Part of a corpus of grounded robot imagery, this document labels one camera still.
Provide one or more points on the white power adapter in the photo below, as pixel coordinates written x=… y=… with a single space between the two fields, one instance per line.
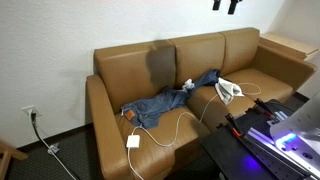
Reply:
x=133 y=141

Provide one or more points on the blue denim jeans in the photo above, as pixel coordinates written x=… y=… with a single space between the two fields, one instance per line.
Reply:
x=147 y=111

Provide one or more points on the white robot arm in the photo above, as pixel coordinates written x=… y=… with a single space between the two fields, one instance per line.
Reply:
x=298 y=137

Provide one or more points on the white wall outlet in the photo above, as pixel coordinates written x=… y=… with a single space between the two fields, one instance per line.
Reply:
x=30 y=109

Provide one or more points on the black wall mounted object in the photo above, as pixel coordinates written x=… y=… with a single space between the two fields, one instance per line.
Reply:
x=216 y=5

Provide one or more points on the white cloth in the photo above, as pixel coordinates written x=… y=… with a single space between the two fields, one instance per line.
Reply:
x=227 y=90

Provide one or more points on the white sock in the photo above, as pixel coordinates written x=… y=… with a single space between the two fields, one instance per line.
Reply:
x=188 y=85

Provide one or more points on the red black clamp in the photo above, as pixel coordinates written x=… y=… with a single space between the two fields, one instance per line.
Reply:
x=233 y=125

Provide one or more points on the brown leather couch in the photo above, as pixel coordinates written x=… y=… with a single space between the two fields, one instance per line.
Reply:
x=132 y=72

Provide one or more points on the black robot cart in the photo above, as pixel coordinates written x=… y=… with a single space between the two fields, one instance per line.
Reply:
x=254 y=156

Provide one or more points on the light wooden side table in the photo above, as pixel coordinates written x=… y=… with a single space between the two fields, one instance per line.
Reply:
x=293 y=48

